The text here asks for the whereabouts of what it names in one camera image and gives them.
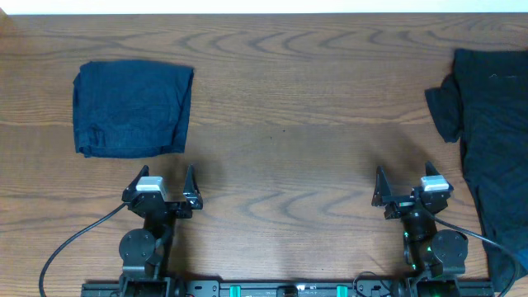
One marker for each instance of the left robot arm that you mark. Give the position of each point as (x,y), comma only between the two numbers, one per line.
(145,252)

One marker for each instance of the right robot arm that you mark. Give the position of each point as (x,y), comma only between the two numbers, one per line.
(436,256)

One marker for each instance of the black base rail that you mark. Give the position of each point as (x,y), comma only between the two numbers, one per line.
(361,287)

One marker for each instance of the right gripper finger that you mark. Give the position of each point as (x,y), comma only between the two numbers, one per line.
(382,193)
(431,170)

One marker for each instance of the dark clothes pile right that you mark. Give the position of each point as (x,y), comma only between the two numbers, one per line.
(482,106)

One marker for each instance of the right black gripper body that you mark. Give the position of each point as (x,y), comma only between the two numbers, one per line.
(400,206)

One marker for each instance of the folded navy blue garment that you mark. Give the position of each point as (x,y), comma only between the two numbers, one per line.
(131,108)

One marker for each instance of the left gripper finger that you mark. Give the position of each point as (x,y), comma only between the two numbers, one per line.
(191,190)
(144,172)

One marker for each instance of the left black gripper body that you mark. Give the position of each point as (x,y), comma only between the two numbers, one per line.
(181,214)

